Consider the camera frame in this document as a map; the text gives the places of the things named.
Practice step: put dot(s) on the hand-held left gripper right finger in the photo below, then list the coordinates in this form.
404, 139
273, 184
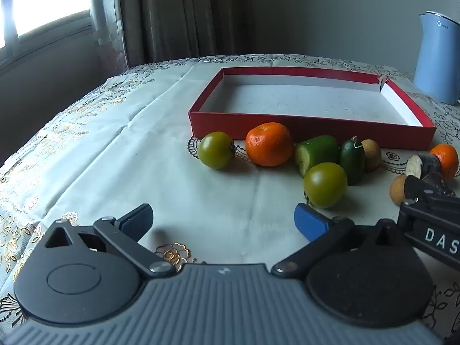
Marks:
311, 222

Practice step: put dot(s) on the red cardboard box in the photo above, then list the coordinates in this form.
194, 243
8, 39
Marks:
312, 104

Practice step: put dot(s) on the dark wooden log piece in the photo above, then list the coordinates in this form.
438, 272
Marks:
422, 165

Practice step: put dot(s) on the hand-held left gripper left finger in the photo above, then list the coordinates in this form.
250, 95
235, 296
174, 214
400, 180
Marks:
138, 220

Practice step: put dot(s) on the cut cucumber piece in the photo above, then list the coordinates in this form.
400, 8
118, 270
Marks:
318, 151

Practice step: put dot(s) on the large mandarin orange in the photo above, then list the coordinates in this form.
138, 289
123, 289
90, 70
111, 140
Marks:
268, 144

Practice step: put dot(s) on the brown longan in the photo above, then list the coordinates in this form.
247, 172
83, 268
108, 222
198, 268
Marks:
397, 188
372, 154

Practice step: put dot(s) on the sheer patterned curtain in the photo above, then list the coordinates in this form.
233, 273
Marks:
107, 25

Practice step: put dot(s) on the pale gold-embroidered tablecloth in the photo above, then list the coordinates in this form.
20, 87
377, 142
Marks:
107, 151

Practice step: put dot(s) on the brown curtain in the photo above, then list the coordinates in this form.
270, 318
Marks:
179, 14

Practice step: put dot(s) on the white lace table cover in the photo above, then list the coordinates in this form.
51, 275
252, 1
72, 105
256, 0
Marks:
391, 157

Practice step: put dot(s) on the dark cucumber end piece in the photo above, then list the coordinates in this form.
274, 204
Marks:
354, 161

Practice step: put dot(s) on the green tomato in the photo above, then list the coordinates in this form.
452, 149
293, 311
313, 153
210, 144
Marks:
325, 185
215, 150

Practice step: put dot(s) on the small mandarin orange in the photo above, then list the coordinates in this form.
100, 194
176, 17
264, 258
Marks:
447, 158

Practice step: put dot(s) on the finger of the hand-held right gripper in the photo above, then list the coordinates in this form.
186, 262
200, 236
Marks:
413, 188

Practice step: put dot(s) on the light blue electric kettle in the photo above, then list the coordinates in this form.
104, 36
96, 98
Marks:
436, 61

